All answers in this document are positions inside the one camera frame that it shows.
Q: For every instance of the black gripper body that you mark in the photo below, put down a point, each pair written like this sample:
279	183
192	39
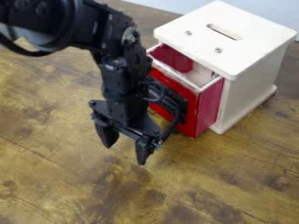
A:
122	107

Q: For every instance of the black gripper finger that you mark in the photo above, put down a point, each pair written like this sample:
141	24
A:
106	133
144	149

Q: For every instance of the black drawer handle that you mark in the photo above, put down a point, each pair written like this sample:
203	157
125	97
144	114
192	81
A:
169	101

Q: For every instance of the red drawer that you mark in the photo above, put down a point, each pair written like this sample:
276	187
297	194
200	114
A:
195	83

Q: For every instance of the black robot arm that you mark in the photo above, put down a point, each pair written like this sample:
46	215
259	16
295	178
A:
44	26

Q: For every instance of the white wooden cabinet box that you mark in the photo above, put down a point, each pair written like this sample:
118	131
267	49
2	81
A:
237	44

